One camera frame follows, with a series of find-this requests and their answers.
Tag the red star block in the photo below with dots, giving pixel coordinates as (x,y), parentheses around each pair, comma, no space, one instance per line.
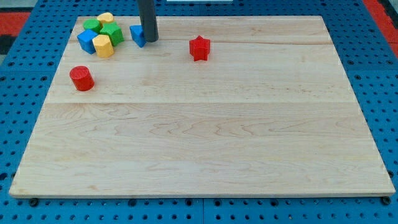
(199,48)

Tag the green cylinder block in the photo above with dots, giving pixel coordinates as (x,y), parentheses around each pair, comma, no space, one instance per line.
(92,24)

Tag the blue triangular block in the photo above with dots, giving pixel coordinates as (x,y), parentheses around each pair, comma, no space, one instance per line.
(137,35)

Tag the yellow rounded block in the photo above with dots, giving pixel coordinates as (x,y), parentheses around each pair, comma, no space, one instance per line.
(105,18)

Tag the blue cube block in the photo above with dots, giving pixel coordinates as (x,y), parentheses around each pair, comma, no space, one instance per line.
(85,40)

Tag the red cylinder block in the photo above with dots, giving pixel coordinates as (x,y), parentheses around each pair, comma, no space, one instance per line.
(81,78)

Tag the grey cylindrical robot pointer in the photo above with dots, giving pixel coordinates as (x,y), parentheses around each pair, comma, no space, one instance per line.
(148,19)

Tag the light wooden board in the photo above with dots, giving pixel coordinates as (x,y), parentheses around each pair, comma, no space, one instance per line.
(270,114)

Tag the green hexagonal block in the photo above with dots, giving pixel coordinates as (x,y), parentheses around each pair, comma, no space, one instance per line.
(114,32)

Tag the yellow hexagonal block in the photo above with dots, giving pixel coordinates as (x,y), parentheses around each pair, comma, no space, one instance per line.
(103,46)

